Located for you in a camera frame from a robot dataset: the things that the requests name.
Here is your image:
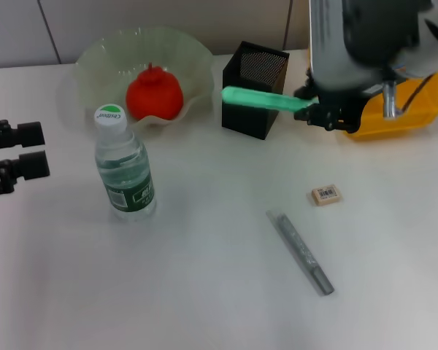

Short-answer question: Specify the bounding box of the grey marker pen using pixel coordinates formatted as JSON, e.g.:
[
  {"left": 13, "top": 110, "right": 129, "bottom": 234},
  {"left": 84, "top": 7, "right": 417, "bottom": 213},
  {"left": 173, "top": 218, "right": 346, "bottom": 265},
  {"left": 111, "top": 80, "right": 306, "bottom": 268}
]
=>
[{"left": 266, "top": 209, "right": 335, "bottom": 296}]

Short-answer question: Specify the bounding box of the yellow plastic bin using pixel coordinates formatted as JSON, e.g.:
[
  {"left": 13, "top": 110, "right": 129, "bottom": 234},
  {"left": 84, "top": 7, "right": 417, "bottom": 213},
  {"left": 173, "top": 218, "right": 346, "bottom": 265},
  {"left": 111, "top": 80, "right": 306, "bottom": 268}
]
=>
[{"left": 306, "top": 47, "right": 438, "bottom": 142}]

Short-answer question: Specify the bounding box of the translucent wavy glass fruit bowl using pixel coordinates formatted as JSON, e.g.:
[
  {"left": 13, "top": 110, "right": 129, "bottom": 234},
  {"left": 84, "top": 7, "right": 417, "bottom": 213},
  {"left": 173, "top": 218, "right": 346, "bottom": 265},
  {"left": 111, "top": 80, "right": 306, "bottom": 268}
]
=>
[{"left": 74, "top": 26, "right": 215, "bottom": 129}]

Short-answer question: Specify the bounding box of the black mesh pen holder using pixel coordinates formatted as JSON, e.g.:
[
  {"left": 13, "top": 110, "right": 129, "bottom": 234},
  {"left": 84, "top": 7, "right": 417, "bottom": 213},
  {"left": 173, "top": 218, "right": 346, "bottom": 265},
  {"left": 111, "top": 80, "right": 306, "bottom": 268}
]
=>
[{"left": 221, "top": 40, "right": 290, "bottom": 141}]

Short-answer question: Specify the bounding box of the right gripper cable with plug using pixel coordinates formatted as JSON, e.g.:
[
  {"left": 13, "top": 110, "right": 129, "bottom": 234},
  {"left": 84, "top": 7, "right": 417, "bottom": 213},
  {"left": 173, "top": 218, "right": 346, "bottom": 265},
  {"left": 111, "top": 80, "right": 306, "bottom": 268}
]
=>
[{"left": 381, "top": 71, "right": 437, "bottom": 121}]

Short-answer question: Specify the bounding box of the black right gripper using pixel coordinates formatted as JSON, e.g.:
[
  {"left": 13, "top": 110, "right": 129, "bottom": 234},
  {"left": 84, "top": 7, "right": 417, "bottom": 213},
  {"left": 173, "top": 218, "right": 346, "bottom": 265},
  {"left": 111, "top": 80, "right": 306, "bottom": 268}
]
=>
[{"left": 293, "top": 69, "right": 369, "bottom": 135}]

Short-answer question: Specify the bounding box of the clear bottle with green label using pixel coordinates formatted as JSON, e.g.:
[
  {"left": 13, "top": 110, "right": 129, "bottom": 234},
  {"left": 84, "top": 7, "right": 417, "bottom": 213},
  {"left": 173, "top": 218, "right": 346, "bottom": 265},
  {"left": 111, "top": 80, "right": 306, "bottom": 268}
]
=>
[{"left": 93, "top": 104, "right": 157, "bottom": 222}]

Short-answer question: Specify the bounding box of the red-orange toy orange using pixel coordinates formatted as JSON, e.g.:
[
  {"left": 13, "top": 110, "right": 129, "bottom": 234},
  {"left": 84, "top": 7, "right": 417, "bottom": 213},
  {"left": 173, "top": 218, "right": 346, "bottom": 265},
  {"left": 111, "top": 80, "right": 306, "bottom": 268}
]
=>
[{"left": 126, "top": 62, "right": 185, "bottom": 121}]

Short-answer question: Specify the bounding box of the beige eraser with barcode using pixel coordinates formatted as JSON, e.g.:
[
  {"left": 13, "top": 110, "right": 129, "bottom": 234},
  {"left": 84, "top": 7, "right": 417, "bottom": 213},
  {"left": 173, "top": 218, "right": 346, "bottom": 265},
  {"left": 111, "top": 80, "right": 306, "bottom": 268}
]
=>
[{"left": 310, "top": 185, "right": 345, "bottom": 208}]

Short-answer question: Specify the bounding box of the mint green pen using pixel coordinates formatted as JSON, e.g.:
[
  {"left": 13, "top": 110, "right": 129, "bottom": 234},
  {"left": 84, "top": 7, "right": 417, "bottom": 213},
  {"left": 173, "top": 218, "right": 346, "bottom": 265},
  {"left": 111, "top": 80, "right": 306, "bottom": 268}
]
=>
[{"left": 221, "top": 86, "right": 317, "bottom": 114}]

